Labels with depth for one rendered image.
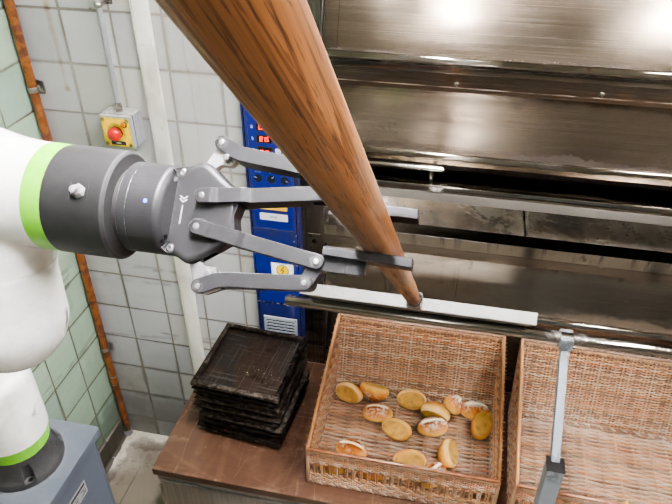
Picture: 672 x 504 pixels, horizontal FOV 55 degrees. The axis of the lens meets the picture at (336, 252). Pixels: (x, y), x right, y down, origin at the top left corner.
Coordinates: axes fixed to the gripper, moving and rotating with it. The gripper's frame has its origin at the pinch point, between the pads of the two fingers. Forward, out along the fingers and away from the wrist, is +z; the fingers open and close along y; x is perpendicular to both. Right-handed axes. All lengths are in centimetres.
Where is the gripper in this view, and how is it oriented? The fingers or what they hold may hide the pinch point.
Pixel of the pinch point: (373, 235)
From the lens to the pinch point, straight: 51.0
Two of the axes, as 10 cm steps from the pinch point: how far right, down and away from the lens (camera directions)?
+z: 9.8, 1.3, -1.6
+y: -1.4, 9.8, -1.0
